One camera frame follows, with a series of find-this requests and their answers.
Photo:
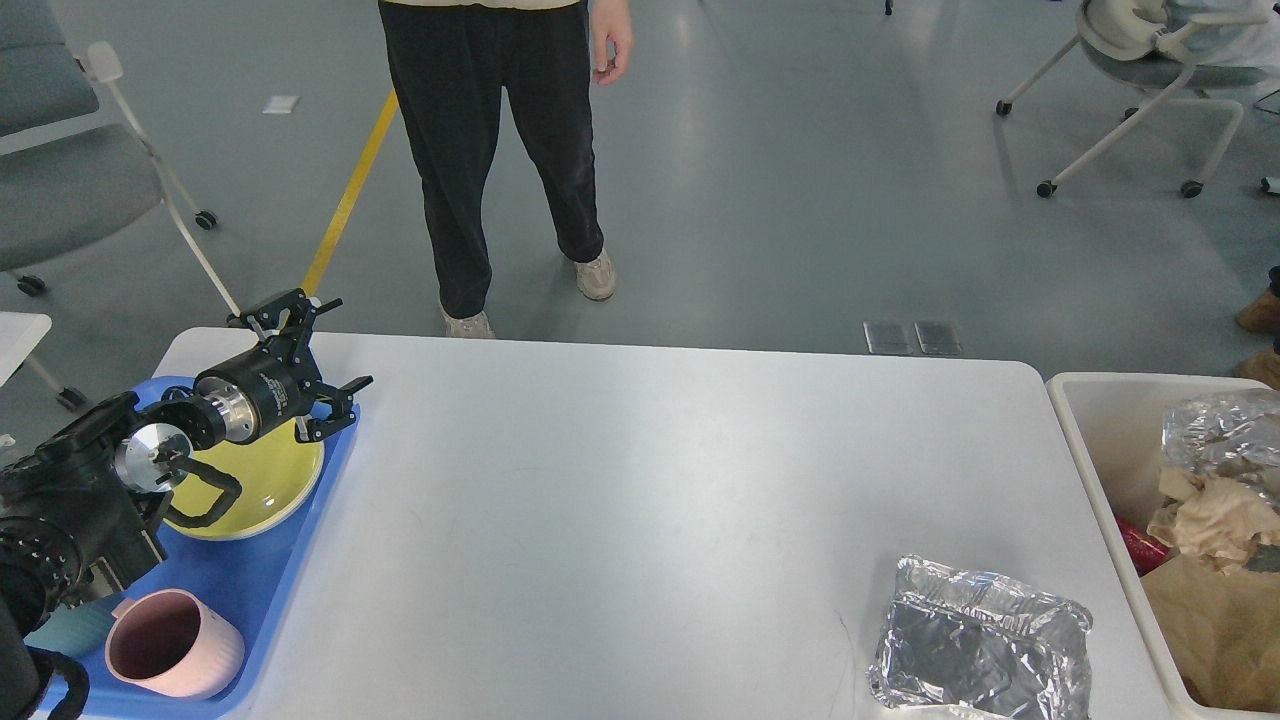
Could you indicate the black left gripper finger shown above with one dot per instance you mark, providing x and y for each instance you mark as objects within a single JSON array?
[
  {"x": 284, "y": 324},
  {"x": 327, "y": 410}
]

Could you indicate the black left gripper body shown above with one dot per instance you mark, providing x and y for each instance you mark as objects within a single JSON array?
[{"x": 257, "y": 391}]

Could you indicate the yellow plastic plate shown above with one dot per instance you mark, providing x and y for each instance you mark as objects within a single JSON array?
[{"x": 277, "y": 474}]

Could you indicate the pink ribbed mug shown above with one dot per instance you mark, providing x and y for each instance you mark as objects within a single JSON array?
[{"x": 169, "y": 642}]

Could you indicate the aluminium foil sheet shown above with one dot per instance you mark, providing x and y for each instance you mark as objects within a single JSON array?
[{"x": 981, "y": 645}]

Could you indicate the crushed red soda can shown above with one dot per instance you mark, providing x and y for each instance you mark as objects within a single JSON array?
[{"x": 1144, "y": 550}]

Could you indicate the foil tray with paper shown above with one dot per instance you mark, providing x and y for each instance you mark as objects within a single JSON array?
[{"x": 1234, "y": 434}]

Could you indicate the brown paper bag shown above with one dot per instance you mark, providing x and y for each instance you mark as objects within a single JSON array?
[{"x": 1222, "y": 631}]

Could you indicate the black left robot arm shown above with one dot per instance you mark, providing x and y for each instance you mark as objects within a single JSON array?
[{"x": 81, "y": 513}]

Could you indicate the blue plastic tray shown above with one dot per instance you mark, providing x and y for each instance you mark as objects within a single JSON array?
[{"x": 247, "y": 581}]

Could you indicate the white side table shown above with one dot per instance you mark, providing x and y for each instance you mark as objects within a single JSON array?
[{"x": 20, "y": 334}]

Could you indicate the grey office chair left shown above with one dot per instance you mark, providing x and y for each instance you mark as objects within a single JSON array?
[{"x": 64, "y": 194}]

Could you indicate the teal yellow mug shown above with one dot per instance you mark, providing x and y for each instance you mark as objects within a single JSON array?
[{"x": 76, "y": 632}]

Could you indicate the beige plastic bin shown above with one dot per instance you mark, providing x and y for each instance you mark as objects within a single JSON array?
[{"x": 1114, "y": 424}]

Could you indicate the crumpled brown paper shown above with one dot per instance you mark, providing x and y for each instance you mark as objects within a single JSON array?
[{"x": 1219, "y": 523}]

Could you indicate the white office chair right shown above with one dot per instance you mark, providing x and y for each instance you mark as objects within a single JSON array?
[{"x": 1148, "y": 46}]

